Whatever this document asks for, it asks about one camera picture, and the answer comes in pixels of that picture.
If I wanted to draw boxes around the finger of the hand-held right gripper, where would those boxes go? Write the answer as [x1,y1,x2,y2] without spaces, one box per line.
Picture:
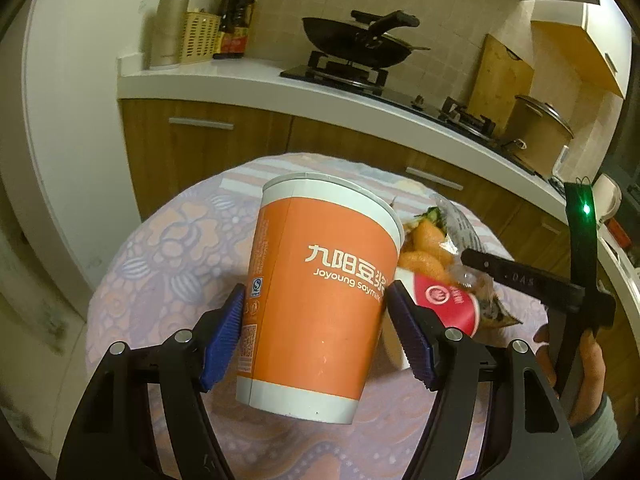
[460,248,586,307]

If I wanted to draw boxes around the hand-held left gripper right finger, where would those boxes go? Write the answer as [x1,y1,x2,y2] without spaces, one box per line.
[386,280,581,480]

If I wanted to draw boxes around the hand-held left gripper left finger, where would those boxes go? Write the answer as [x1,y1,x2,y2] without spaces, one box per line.
[56,284,247,480]

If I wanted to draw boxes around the red and white paper cup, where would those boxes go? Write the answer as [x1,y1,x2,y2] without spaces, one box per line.
[382,266,483,368]

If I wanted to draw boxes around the clear snack packet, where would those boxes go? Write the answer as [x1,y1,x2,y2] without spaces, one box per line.
[397,194,523,331]

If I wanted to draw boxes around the orange paper cup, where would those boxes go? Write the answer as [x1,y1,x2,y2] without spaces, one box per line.
[235,172,405,425]

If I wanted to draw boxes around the person's right forearm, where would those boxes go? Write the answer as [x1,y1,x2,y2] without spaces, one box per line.
[570,394,627,480]

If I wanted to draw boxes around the person's right hand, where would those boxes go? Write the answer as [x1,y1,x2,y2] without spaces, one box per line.
[532,324,608,426]

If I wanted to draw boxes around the red box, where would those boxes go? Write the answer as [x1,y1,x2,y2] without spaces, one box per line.
[607,220,633,250]

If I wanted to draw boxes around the white electric kettle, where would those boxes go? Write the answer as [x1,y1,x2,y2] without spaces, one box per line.
[597,174,623,226]

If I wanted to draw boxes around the floral tablecloth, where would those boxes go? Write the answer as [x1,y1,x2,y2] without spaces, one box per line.
[86,152,551,480]

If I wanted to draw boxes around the brown rice cooker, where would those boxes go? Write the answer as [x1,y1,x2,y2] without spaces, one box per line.
[502,94,575,173]

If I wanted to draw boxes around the wooden cutting board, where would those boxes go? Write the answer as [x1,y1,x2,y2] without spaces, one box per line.
[470,34,536,138]

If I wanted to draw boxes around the black gas stove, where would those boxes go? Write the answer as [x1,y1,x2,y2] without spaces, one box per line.
[280,52,540,175]

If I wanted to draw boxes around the white refrigerator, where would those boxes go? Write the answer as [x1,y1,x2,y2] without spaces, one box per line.
[20,0,226,291]

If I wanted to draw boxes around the black wok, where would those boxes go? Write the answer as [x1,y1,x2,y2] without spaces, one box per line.
[301,9,421,70]

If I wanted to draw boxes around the yellow plastic basket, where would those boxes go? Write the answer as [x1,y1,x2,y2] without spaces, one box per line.
[180,10,222,64]

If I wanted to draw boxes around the slim dark sauce bottle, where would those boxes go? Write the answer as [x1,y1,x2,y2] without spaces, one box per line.
[213,0,235,60]

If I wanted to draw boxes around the wide dark sauce bottle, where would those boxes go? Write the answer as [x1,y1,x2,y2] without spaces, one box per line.
[227,0,256,58]

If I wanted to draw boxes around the white wall cabinet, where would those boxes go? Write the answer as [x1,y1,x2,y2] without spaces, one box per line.
[530,0,633,98]

